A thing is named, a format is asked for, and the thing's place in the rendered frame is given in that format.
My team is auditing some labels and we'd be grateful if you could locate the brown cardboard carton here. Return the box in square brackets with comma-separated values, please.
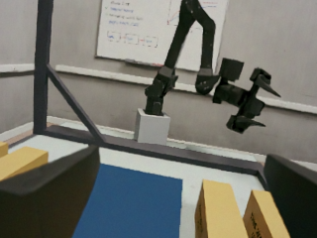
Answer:
[0, 142, 8, 158]
[194, 179, 248, 238]
[0, 146, 49, 180]
[243, 189, 289, 238]

